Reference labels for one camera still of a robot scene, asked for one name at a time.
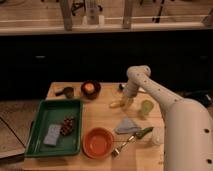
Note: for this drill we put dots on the wooden table post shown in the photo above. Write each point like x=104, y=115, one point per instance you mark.
x=127, y=16
x=66, y=14

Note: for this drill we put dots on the white lidded cup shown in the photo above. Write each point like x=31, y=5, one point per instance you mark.
x=157, y=137

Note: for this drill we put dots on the green plastic cup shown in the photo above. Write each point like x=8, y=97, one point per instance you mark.
x=146, y=108

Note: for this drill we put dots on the brown pine cone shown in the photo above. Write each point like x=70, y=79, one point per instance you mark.
x=67, y=126

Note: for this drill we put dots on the blue sponge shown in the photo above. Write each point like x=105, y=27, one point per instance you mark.
x=52, y=135

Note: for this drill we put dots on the red bowl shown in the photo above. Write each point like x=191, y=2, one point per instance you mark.
x=97, y=143

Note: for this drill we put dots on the yellow banana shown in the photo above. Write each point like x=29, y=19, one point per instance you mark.
x=116, y=104

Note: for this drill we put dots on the wooden table post right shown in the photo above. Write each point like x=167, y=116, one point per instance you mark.
x=127, y=16

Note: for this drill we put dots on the green plastic tray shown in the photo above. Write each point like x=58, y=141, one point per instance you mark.
x=54, y=112

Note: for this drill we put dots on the wooden table post left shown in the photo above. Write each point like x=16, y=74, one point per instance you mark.
x=66, y=14

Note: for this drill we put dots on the orange fruit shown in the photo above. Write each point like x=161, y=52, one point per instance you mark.
x=89, y=87

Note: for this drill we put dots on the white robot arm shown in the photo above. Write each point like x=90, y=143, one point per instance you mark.
x=188, y=142

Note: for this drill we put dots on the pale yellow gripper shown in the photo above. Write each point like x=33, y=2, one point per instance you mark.
x=126, y=102

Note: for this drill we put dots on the dark maroon bowl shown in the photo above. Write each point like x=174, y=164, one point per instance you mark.
x=96, y=92

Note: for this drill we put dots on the grey blue cloth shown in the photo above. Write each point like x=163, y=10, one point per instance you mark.
x=127, y=125

